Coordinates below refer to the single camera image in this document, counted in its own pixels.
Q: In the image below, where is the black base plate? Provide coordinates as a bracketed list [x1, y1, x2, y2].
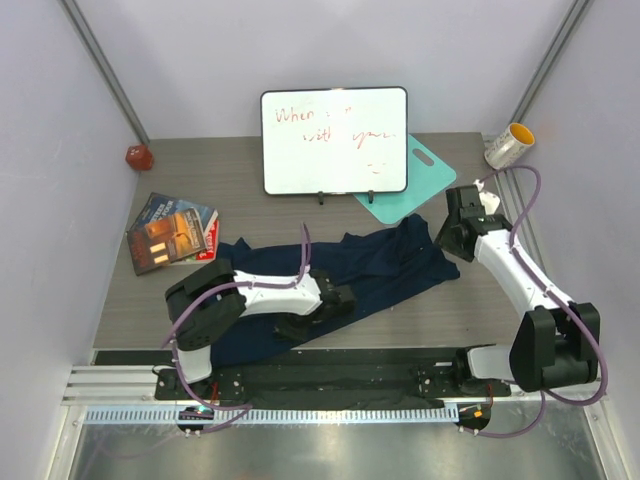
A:
[149, 349, 511, 401]

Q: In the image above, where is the dark blue t shirt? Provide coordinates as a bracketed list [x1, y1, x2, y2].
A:
[210, 214, 460, 367]

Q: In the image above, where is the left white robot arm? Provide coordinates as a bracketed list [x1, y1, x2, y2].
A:
[165, 259, 356, 399]

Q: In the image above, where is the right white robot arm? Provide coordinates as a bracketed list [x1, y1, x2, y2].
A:
[436, 185, 600, 395]

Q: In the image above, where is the dark orange cover book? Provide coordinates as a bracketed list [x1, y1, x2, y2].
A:
[126, 208, 206, 276]

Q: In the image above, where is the red cube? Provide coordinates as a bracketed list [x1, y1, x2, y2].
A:
[125, 144, 154, 171]

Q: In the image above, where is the white mug yellow inside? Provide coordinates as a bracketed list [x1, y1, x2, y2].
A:
[484, 123, 535, 170]

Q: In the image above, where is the blue nineteen eighty-four book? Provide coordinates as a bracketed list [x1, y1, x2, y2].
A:
[132, 192, 218, 228]

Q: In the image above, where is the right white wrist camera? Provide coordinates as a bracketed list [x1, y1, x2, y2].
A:
[473, 179, 501, 215]

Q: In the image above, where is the aluminium rail frame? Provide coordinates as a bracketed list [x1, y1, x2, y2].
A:
[62, 132, 609, 426]

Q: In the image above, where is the red paperback book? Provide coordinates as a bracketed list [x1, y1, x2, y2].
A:
[196, 218, 219, 261]

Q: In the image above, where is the white whiteboard with red writing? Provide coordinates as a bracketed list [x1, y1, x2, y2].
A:
[260, 86, 408, 198]

